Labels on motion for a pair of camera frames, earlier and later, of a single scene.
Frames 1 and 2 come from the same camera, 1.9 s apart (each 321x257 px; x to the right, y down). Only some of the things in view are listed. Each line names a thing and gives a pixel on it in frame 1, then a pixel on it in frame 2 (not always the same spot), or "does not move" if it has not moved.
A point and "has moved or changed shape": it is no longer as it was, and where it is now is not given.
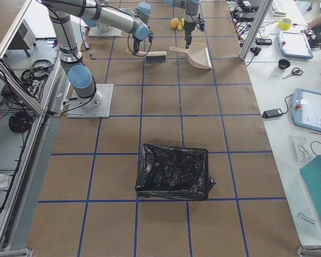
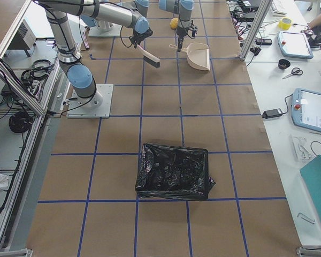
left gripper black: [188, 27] -> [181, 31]
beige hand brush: [150, 55] has moved or changed shape
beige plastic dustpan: [198, 55] does not move
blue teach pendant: [295, 44] does not move
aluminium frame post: [264, 6] does not move
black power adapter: [272, 113] does not move
